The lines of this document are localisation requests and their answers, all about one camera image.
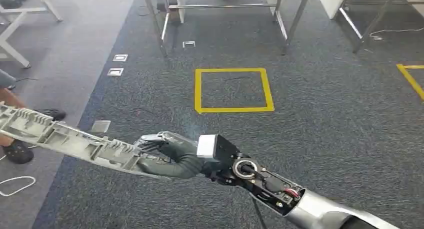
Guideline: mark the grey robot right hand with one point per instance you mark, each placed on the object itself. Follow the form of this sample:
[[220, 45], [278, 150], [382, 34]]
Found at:
[[179, 164]]

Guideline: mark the silver plastic wheel cover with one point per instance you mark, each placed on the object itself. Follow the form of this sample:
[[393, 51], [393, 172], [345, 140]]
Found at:
[[66, 139]]

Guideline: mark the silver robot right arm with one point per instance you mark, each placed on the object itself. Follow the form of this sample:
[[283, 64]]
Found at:
[[314, 211]]

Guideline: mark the floor socket plate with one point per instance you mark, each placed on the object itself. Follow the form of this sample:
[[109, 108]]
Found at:
[[101, 126], [120, 58], [115, 72], [188, 44]]

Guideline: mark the white desk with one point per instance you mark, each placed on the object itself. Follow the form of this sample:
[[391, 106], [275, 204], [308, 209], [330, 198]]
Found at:
[[180, 9]]

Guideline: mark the steel bench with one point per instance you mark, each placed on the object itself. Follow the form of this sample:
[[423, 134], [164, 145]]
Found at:
[[225, 6], [377, 18]]

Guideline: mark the person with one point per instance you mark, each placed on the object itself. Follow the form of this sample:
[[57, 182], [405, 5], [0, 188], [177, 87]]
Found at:
[[8, 98]]

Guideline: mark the white side panel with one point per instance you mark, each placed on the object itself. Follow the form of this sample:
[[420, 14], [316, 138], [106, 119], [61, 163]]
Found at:
[[333, 2]]

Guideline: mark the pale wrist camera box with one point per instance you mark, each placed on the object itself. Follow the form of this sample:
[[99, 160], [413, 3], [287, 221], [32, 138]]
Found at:
[[206, 146]]

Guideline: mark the white desk frame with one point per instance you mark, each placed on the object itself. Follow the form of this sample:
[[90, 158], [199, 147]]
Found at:
[[23, 10]]

